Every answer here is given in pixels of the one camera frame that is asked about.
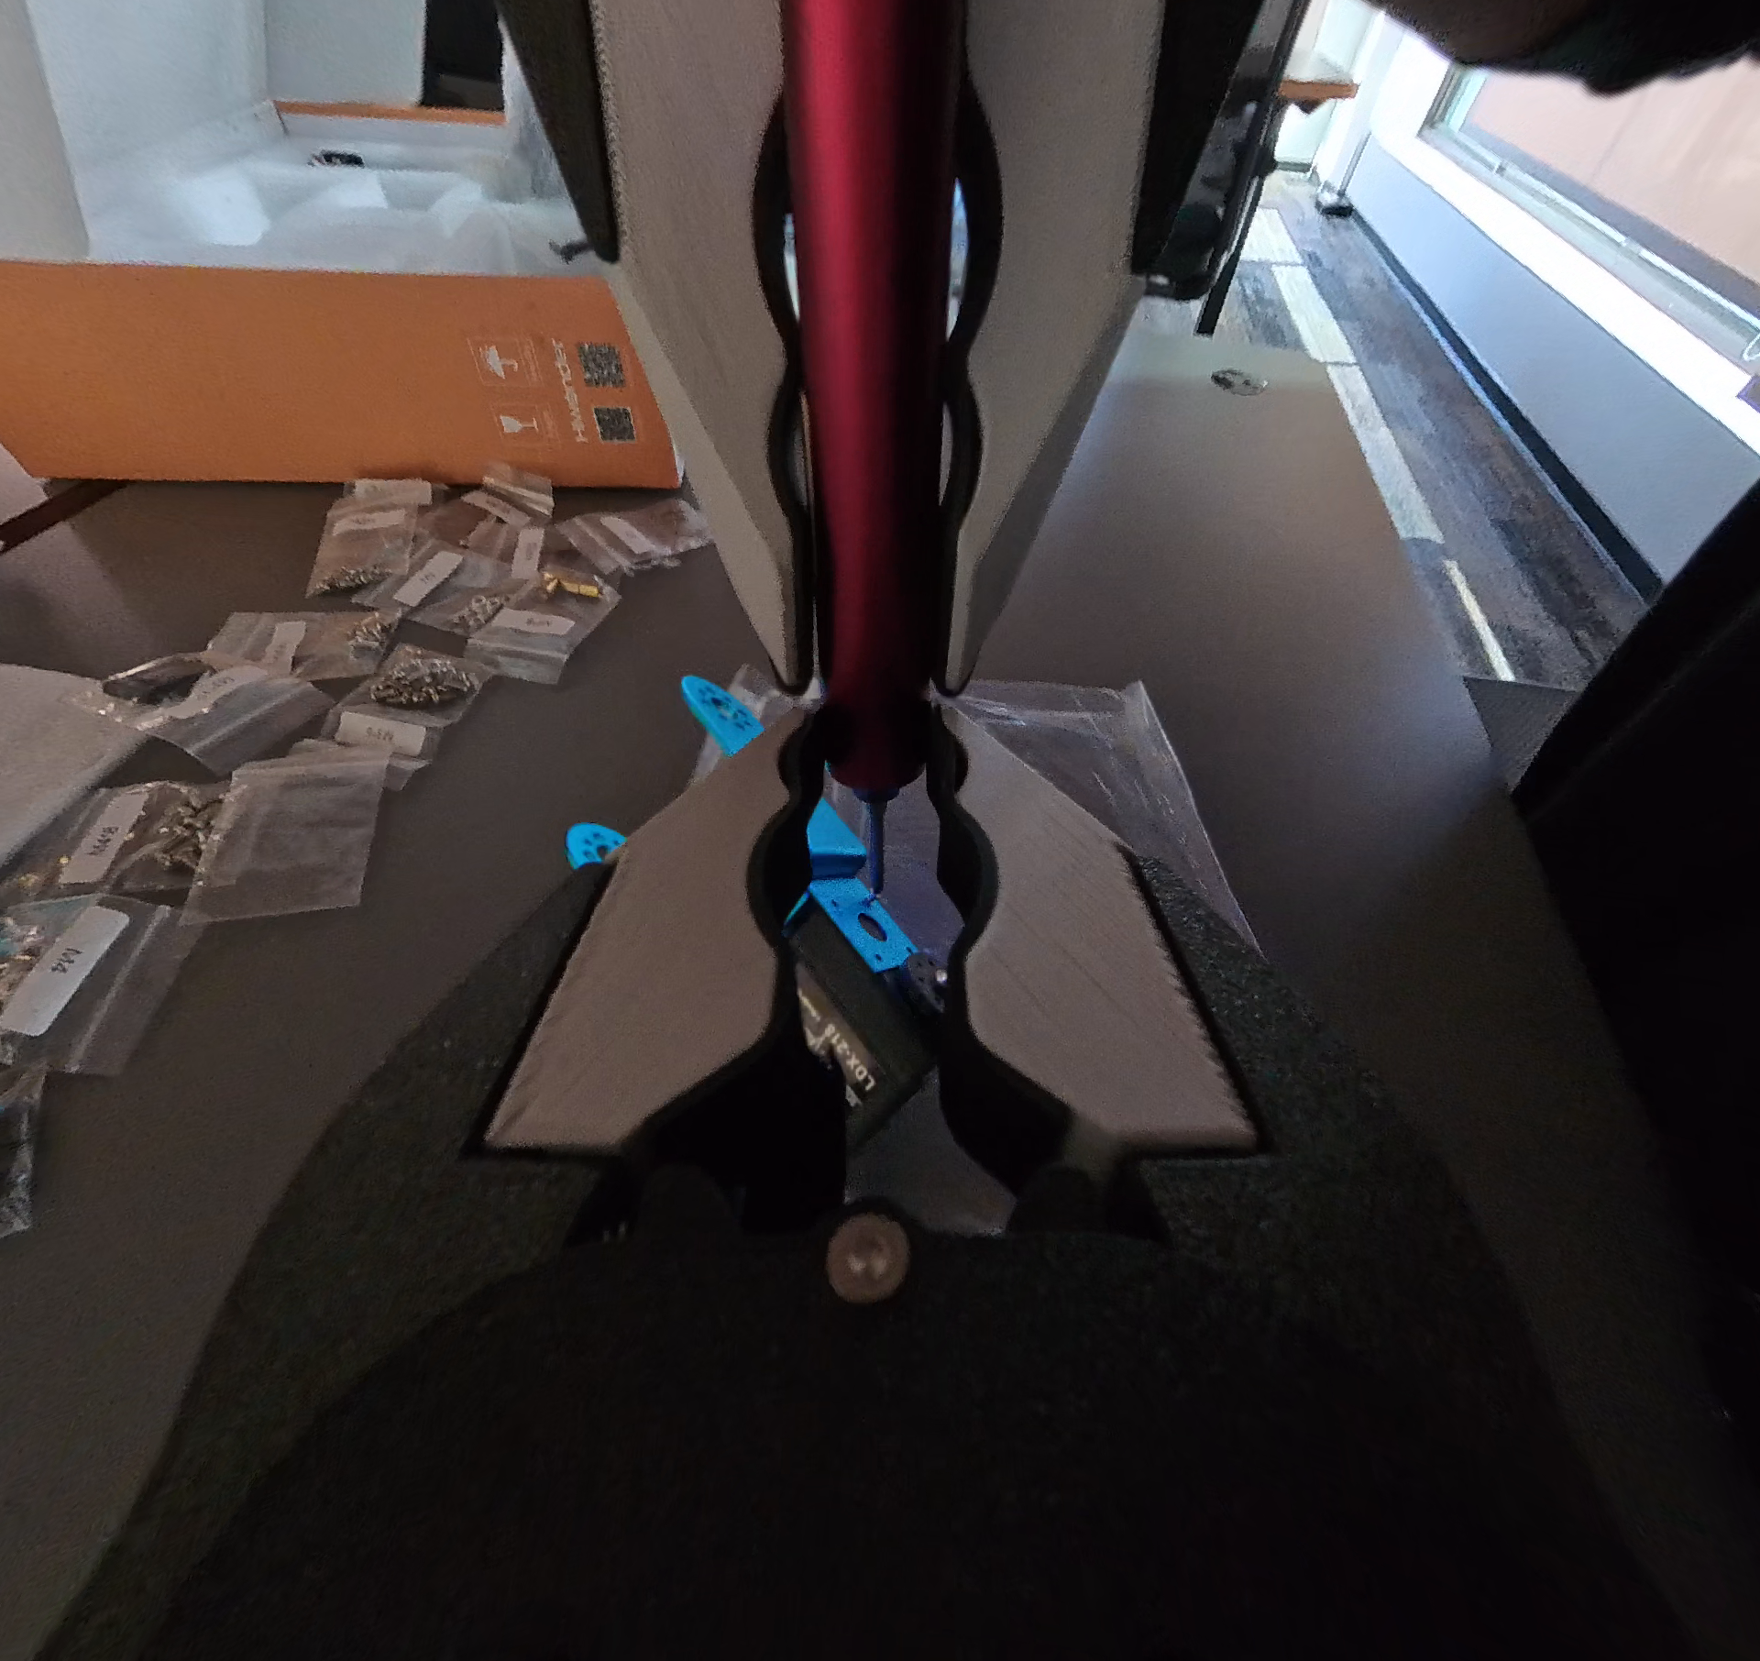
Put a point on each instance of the long blue U bracket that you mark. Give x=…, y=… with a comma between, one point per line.
x=832, y=865

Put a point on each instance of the white foam box insert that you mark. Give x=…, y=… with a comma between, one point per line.
x=344, y=197

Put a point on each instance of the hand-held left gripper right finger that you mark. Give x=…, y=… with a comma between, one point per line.
x=1085, y=987

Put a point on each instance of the grey desk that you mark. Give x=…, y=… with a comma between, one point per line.
x=1238, y=562

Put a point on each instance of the person's dark clothing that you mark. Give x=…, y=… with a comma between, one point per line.
x=1678, y=1000

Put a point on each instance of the orange cardboard box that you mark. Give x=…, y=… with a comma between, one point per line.
x=274, y=369

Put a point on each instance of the red screwdriver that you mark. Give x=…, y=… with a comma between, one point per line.
x=881, y=313

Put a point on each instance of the clear plastic bag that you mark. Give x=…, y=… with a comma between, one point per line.
x=1085, y=756

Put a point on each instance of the pile of small screw bags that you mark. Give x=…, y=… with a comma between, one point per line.
x=287, y=823

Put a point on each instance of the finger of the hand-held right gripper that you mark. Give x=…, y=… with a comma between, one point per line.
x=1071, y=245
x=686, y=245

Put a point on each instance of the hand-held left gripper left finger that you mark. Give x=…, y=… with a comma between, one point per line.
x=645, y=974

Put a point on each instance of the black servo motor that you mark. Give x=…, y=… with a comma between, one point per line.
x=854, y=1000

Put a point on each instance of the large window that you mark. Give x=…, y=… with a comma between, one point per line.
x=1620, y=161

